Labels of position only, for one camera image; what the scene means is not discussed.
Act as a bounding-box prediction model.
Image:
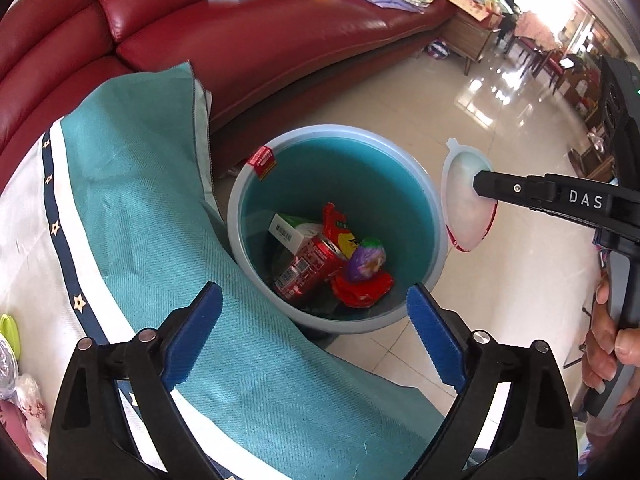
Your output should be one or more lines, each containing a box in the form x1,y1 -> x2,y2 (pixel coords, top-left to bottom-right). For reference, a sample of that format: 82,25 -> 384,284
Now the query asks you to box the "teal plastic trash bucket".
227,125 -> 448,335

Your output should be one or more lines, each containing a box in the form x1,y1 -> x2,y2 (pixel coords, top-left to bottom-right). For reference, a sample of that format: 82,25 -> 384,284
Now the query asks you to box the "red sticker on bucket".
247,145 -> 277,180

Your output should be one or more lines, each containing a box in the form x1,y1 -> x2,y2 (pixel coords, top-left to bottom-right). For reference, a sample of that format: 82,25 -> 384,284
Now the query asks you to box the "purple foil ball wrapper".
346,236 -> 386,283

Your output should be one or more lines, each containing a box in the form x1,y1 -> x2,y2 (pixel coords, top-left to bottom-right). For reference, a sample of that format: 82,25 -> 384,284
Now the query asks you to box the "red soda can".
273,234 -> 347,304

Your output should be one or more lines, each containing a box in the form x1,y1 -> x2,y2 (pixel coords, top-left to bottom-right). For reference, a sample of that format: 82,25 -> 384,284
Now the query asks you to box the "red crinkled snack bag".
322,203 -> 395,309

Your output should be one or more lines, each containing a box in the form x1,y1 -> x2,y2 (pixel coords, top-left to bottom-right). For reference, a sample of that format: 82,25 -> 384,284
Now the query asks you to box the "lime green bottle cap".
0,314 -> 22,360

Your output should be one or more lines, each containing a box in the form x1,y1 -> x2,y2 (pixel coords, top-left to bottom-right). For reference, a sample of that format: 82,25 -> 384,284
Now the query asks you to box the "clear plastic water bottle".
0,335 -> 20,400

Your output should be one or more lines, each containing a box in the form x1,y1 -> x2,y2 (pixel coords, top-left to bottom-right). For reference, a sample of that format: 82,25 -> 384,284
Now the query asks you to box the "clear plastic bag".
15,374 -> 49,441

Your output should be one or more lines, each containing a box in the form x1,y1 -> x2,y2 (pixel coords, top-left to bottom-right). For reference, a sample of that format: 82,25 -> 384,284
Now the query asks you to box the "wooden side table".
440,0 -> 502,76

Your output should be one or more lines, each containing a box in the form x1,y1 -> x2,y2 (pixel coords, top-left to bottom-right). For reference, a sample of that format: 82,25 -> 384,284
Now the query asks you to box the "green scallion pancake box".
268,214 -> 322,255

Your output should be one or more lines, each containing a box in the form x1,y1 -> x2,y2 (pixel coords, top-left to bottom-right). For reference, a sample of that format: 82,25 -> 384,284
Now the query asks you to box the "person right hand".
582,274 -> 639,405

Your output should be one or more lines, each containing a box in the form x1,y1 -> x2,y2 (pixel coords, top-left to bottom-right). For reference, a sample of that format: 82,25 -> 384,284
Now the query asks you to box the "white plastic bowl lid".
440,138 -> 497,252

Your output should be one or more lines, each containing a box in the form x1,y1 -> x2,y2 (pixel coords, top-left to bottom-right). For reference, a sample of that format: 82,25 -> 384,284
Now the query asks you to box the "white teal star tablecloth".
1,64 -> 442,479

